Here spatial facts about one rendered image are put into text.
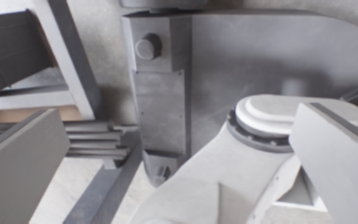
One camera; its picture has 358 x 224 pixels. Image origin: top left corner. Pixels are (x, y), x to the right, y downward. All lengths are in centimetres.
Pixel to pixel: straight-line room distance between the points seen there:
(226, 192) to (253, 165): 6
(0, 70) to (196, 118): 56
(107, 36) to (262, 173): 59
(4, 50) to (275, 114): 73
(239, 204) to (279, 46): 31
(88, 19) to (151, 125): 39
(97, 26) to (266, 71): 51
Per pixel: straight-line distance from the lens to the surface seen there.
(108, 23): 71
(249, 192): 29
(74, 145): 65
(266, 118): 35
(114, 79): 76
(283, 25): 46
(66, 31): 55
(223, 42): 45
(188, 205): 23
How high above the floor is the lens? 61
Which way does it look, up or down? 57 degrees down
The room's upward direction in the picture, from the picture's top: 158 degrees counter-clockwise
